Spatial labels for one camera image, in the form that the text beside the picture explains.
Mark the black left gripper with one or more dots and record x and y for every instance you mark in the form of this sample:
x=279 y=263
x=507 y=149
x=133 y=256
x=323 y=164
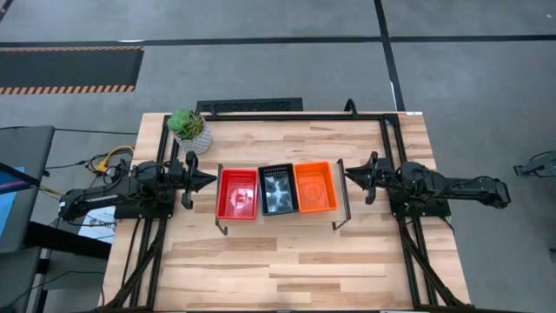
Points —
x=191 y=180

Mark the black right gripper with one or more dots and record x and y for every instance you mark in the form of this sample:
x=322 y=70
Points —
x=382 y=176

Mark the large red plastic basket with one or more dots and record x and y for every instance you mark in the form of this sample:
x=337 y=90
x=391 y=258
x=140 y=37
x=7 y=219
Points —
x=226 y=208

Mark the orange plastic basket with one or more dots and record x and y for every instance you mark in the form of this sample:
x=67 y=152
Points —
x=315 y=204

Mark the black plastic basket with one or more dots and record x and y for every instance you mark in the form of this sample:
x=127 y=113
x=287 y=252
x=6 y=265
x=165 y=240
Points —
x=262 y=191

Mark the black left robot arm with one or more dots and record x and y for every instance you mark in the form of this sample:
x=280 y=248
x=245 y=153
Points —
x=100 y=197

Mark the succulent plant in patterned pot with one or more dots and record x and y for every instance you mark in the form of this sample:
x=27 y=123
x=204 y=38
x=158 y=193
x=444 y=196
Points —
x=187 y=124

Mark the white printed paper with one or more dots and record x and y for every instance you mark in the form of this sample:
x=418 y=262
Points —
x=97 y=226

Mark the black stand base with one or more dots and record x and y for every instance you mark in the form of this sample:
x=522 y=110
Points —
x=65 y=241

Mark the black hazard striped floor mat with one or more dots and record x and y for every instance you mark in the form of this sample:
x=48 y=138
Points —
x=65 y=67

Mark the black device on floor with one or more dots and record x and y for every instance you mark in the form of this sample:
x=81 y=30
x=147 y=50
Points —
x=543 y=167

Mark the blue sheet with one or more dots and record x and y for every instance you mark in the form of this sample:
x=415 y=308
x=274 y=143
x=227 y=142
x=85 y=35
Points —
x=6 y=204

